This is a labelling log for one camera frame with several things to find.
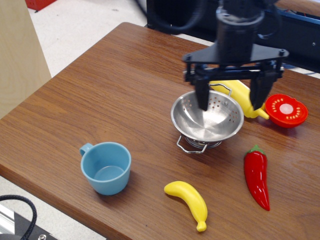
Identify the red toy chili pepper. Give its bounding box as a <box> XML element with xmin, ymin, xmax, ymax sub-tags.
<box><xmin>244</xmin><ymin>145</ymin><xmax>270</xmax><ymax>211</ymax></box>

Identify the red toy tomato half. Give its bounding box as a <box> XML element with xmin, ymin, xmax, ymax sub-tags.
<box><xmin>264</xmin><ymin>93</ymin><xmax>309</xmax><ymax>129</ymax></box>

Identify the light wooden panel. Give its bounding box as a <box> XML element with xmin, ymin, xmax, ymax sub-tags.
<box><xmin>0</xmin><ymin>0</ymin><xmax>51</xmax><ymax>117</ymax></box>

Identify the stainless steel colander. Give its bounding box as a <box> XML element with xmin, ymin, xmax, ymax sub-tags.
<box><xmin>170</xmin><ymin>83</ymin><xmax>245</xmax><ymax>154</ymax></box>

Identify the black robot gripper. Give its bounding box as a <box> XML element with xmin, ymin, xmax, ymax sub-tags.
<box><xmin>182</xmin><ymin>6</ymin><xmax>289</xmax><ymax>111</ymax></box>

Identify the red plastic crate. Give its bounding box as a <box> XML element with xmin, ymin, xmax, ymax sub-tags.
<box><xmin>25</xmin><ymin>0</ymin><xmax>56</xmax><ymax>11</ymax></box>

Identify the light blue plastic cup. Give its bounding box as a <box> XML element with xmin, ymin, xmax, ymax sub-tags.
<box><xmin>79</xmin><ymin>142</ymin><xmax>132</xmax><ymax>196</ymax></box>

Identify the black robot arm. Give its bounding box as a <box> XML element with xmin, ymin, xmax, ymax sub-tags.
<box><xmin>183</xmin><ymin>0</ymin><xmax>289</xmax><ymax>111</ymax></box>

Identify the black metal frame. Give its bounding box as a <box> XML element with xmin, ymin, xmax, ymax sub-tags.
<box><xmin>146</xmin><ymin>0</ymin><xmax>320</xmax><ymax>73</ymax></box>

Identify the yellow mustard squeeze bottle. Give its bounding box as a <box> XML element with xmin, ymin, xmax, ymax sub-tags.
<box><xmin>209</xmin><ymin>80</ymin><xmax>270</xmax><ymax>120</ymax></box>

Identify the black braided cable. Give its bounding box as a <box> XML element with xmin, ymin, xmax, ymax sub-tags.
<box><xmin>0</xmin><ymin>194</ymin><xmax>38</xmax><ymax>240</ymax></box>

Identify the yellow plastic toy banana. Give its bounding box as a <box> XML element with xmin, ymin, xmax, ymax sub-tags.
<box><xmin>164</xmin><ymin>180</ymin><xmax>208</xmax><ymax>232</ymax></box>

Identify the aluminium camera mount base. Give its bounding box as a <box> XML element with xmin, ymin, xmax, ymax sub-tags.
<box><xmin>0</xmin><ymin>204</ymin><xmax>57</xmax><ymax>240</ymax></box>

